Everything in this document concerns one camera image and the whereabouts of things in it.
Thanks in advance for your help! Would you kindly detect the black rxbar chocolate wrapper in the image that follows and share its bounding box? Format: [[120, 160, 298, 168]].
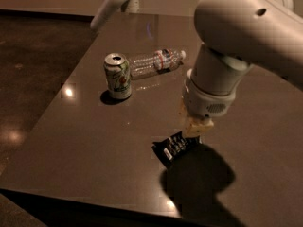
[[151, 131, 200, 168]]

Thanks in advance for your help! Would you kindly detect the white green 7up can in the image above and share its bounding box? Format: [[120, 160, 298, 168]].
[[104, 53, 132, 100]]

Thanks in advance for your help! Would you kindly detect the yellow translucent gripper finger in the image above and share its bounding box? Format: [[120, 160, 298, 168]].
[[184, 117, 214, 138], [178, 100, 187, 123]]

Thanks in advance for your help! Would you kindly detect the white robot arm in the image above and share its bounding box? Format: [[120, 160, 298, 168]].
[[181, 0, 303, 137]]

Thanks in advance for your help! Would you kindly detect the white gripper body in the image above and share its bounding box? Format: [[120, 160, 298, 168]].
[[182, 69, 236, 118]]

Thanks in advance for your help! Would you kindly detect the clear plastic water bottle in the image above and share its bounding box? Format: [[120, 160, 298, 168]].
[[128, 48, 187, 79]]

